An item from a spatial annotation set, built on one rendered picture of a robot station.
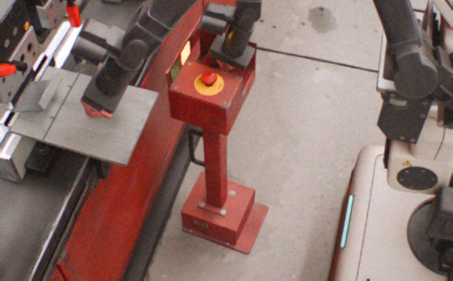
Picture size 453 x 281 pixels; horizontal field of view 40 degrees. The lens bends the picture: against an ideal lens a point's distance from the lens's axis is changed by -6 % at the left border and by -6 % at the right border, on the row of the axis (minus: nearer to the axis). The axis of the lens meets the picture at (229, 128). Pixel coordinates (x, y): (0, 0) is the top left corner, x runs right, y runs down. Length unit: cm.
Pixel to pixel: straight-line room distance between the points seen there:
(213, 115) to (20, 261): 62
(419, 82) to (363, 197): 103
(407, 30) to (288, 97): 160
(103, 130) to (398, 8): 62
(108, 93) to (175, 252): 113
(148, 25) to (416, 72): 44
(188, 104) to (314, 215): 85
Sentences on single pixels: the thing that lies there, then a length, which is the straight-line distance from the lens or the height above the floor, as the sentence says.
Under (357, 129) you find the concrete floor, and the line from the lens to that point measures 256.
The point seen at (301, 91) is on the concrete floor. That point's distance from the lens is 263.
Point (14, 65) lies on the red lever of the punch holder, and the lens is 120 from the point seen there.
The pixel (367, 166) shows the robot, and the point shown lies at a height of 28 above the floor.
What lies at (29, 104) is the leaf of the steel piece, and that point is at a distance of 137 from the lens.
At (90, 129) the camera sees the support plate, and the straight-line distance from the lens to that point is 131.
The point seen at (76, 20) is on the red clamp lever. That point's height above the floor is 110.
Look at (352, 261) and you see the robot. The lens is 197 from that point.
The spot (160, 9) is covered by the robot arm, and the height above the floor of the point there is 132.
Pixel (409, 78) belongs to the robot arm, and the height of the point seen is 125.
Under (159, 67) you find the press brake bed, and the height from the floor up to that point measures 72.
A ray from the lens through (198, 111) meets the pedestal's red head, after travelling 165.
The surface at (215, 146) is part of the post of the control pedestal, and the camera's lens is 189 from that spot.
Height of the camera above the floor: 205
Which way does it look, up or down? 55 degrees down
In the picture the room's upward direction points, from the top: straight up
